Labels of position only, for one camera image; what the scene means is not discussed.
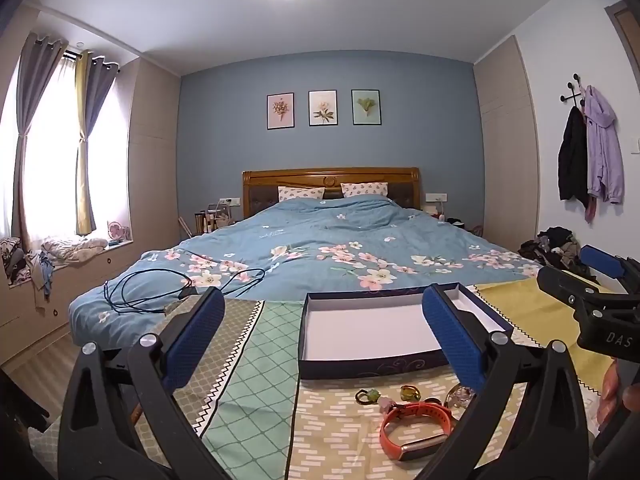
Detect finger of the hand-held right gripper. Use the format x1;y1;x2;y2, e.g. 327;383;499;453
580;245;640;293
537;265;613;307

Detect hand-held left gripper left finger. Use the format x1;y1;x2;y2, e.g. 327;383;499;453
57;287;226;480

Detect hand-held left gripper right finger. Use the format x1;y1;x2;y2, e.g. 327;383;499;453
421;284;598;480

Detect clear crystal bead bracelet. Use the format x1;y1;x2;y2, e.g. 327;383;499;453
444;382;477;411

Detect dark blue shallow box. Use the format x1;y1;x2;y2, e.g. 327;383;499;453
298;282;516;381

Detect orange smartwatch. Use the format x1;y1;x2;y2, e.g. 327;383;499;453
380;402;453;461

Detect person's right hand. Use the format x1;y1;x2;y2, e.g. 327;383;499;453
596;361;623;428

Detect pile of dark clothes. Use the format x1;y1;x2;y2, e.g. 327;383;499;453
518;226;598;281

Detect patterned patchwork sheet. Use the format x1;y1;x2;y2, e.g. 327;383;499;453
27;277;616;480

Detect black jacket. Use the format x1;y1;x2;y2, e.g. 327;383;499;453
558;106;590;208

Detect purple jacket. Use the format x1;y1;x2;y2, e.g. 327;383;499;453
582;85;626;206

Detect bedside bottles and cosmetics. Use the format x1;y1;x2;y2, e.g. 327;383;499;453
195;202;236;233

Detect small pink fan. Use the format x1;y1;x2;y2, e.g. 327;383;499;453
107;220;132;246

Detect beige wardrobe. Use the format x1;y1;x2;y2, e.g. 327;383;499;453
127;55;182;256
474;35;541;241

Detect pile of light clothes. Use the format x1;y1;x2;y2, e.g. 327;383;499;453
40;235;108;263

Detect blue floral duvet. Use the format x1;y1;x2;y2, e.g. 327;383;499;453
67;195;543;346

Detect floral pillow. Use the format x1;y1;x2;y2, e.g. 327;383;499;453
341;182;390;199
278;186;326;202

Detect wooden headboard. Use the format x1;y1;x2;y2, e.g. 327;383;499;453
242;167;421;220

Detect yellow and grey curtain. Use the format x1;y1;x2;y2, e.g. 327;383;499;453
75;50;121;235

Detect framed green leaf picture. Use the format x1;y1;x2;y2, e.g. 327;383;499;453
351;89;382;126

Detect framed white flower picture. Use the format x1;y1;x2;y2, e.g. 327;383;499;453
308;90;339;127

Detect black cable with charger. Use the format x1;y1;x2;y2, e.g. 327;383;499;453
103;267;266;313

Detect black wall coat rack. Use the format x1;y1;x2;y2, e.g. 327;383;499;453
560;74;587;108

